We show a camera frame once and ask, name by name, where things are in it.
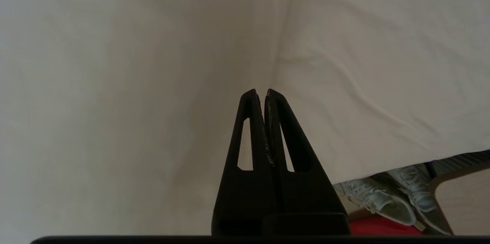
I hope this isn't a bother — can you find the wooden bed frame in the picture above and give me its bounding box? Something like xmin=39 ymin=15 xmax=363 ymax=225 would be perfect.
xmin=430 ymin=151 xmax=490 ymax=236

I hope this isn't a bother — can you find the red object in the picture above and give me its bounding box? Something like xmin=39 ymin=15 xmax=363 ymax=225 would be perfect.
xmin=349 ymin=215 xmax=425 ymax=236

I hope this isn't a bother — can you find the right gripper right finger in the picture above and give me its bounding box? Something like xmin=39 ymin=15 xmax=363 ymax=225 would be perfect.
xmin=264 ymin=88 xmax=351 ymax=236

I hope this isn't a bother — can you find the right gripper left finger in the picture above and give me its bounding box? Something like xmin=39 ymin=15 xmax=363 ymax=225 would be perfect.
xmin=211 ymin=89 xmax=277 ymax=236

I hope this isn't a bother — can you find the grey sneaker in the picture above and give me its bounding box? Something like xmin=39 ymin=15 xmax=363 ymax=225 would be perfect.
xmin=386 ymin=164 xmax=453 ymax=236
xmin=332 ymin=178 xmax=426 ymax=232

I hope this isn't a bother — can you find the white bed sheet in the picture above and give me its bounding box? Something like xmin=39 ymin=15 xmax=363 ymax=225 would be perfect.
xmin=0 ymin=0 xmax=490 ymax=244

